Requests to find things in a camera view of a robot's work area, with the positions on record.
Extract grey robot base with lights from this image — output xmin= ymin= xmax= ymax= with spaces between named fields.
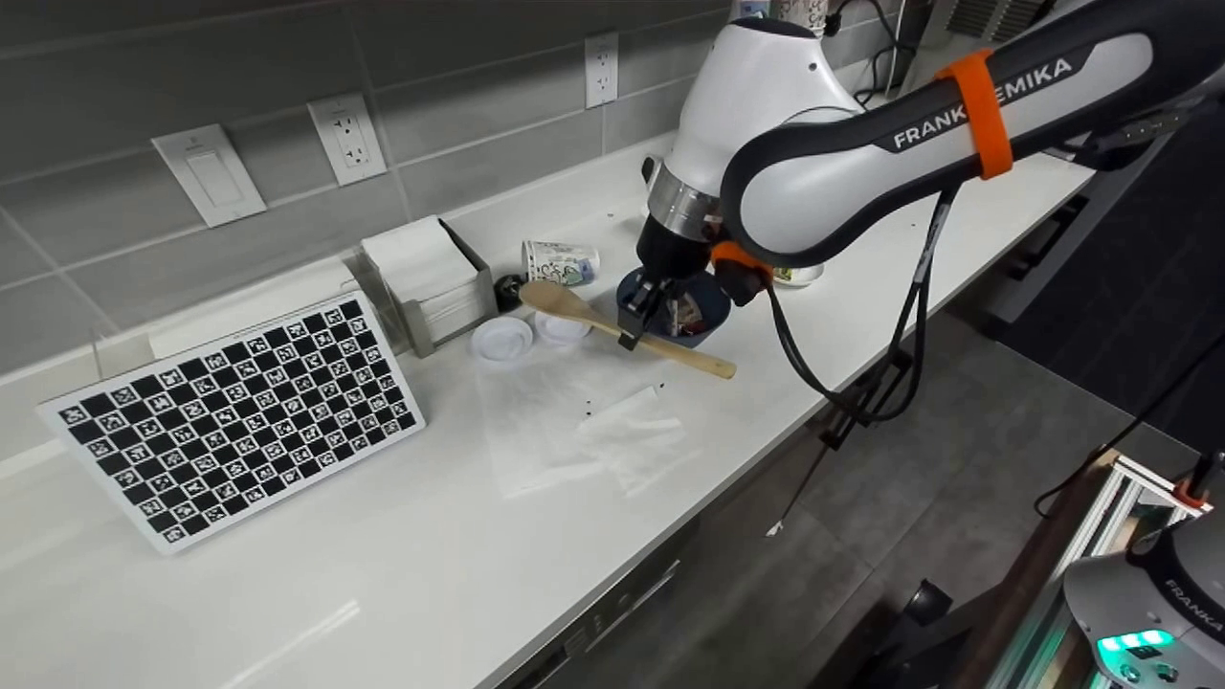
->
xmin=1016 ymin=511 xmax=1225 ymax=689

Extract white round lid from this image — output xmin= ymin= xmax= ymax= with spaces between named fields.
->
xmin=470 ymin=315 xmax=535 ymax=367

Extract patterned paper cup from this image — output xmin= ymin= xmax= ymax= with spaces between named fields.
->
xmin=520 ymin=242 xmax=602 ymax=288

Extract orange velcro strap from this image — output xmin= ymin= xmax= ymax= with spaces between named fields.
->
xmin=938 ymin=45 xmax=1019 ymax=184

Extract white wall power outlet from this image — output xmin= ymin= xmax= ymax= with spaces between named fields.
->
xmin=309 ymin=97 xmax=387 ymax=184

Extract white light switch plate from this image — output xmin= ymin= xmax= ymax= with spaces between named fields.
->
xmin=152 ymin=125 xmax=266 ymax=227

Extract white plastic lid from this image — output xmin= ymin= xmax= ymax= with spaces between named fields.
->
xmin=534 ymin=315 xmax=591 ymax=352

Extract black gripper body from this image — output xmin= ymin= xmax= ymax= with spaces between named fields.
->
xmin=633 ymin=217 xmax=710 ymax=335

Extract checkered calibration board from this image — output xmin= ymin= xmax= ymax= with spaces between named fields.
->
xmin=39 ymin=292 xmax=427 ymax=554

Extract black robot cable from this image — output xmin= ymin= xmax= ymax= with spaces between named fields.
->
xmin=761 ymin=184 xmax=966 ymax=453

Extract white paper towel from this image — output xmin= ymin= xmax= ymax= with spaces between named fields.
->
xmin=480 ymin=363 xmax=699 ymax=496

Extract white napkin box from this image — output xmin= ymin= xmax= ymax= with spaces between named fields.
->
xmin=362 ymin=217 xmax=494 ymax=356

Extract wooden spoon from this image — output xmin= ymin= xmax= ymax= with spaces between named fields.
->
xmin=519 ymin=278 xmax=736 ymax=379

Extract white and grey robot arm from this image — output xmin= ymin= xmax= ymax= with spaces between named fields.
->
xmin=630 ymin=0 xmax=1225 ymax=315

